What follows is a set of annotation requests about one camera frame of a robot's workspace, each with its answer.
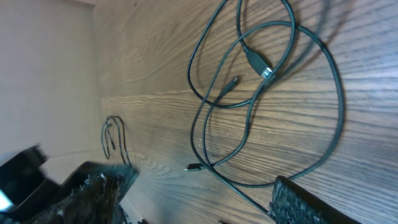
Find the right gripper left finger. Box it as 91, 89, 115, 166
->
27, 163, 139, 224

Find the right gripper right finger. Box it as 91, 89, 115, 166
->
269, 175, 359, 224

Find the black usb cable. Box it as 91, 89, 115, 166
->
186, 0, 296, 215
101, 115, 131, 167

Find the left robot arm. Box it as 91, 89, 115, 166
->
1, 144, 86, 223

